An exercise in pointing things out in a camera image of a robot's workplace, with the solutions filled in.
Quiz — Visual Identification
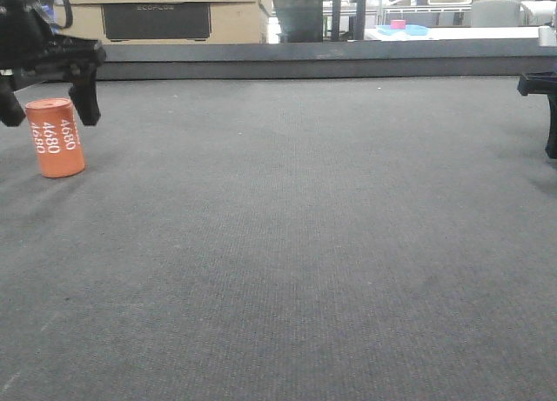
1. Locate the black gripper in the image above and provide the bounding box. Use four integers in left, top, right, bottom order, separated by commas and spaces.
0, 0, 106, 127

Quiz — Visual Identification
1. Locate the black gripper edge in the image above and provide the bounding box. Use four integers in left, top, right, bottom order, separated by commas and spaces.
517, 71, 557, 159

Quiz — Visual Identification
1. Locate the orange cylindrical capacitor 4680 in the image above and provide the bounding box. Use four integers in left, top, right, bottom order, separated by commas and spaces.
25, 98, 86, 178

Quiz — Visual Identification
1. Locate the dark green bin background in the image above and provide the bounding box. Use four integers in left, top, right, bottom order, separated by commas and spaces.
272, 0, 323, 43

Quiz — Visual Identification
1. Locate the large cardboard box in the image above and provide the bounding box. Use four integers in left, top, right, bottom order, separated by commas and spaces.
66, 0, 272, 44

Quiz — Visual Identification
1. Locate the black raised table ledge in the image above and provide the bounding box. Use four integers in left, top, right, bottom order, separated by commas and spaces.
97, 38, 556, 81

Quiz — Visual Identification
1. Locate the white background table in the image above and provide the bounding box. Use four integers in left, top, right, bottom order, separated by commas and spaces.
365, 26, 539, 41

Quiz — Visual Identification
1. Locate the pink cylinder on tray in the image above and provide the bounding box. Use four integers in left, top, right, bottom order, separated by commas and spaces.
390, 19, 406, 30

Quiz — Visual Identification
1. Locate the light blue tray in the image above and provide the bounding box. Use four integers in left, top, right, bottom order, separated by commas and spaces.
375, 24, 430, 37

